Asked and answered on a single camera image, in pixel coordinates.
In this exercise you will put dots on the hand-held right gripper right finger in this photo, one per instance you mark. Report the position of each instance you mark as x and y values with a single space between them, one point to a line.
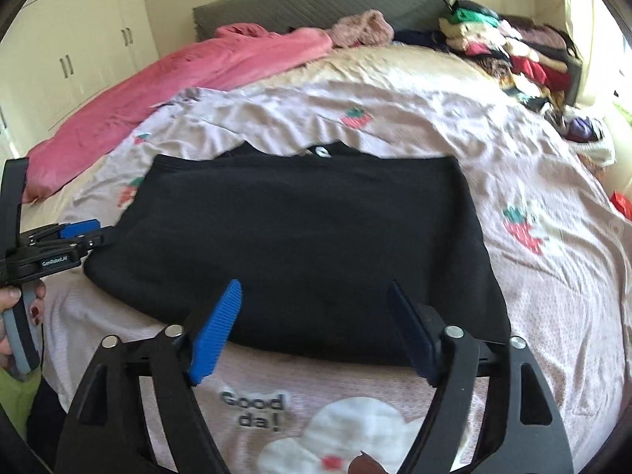
412 335

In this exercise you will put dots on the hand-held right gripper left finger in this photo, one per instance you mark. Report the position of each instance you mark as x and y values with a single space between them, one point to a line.
217 331

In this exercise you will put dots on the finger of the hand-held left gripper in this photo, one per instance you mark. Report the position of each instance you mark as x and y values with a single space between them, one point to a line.
79 229
96 242

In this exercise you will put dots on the black sweatshirt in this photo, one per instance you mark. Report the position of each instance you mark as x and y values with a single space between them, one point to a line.
296 247

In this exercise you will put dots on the pile of folded clothes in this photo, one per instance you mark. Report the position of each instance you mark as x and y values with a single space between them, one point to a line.
513 54

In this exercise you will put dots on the person's left hand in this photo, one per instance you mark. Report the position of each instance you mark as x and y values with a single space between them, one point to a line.
10 298

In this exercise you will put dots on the lilac strawberry print bed sheet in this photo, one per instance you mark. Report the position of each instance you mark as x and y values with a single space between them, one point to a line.
543 306

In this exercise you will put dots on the green cloth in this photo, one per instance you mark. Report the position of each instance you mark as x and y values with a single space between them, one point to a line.
17 400

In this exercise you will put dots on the pink blanket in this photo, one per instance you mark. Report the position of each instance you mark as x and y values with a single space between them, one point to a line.
148 103

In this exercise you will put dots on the dark cloth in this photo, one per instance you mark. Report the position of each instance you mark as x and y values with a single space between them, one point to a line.
47 414

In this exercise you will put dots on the cream wardrobe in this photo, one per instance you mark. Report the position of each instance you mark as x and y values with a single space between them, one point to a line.
74 34

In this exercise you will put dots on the red cloth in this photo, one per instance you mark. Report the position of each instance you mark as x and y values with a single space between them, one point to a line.
621 203

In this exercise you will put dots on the white cloth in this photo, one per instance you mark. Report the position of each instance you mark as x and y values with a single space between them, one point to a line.
600 150

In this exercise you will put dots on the purple cloth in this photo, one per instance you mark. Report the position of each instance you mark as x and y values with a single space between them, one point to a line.
580 128

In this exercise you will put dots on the beige fleece blanket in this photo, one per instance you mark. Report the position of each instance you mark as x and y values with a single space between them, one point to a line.
395 64

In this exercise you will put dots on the navy cloth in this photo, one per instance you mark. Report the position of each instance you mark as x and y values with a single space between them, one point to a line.
419 39

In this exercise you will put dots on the grey padded headboard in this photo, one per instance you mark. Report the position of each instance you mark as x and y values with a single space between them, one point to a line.
296 5

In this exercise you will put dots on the pink fuzzy garment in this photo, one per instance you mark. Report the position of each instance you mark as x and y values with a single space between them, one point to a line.
363 29

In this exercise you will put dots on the window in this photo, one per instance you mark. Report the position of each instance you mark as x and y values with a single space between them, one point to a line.
622 59

